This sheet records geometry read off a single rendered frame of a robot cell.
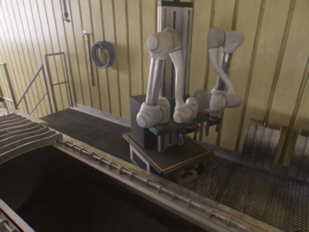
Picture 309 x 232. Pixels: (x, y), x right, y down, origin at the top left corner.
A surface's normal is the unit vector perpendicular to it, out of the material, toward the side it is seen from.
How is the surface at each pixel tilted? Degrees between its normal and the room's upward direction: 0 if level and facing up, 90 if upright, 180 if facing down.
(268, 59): 90
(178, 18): 90
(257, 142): 74
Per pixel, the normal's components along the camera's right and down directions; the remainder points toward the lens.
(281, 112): -0.56, 0.33
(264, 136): -0.52, -0.05
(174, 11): 0.53, 0.34
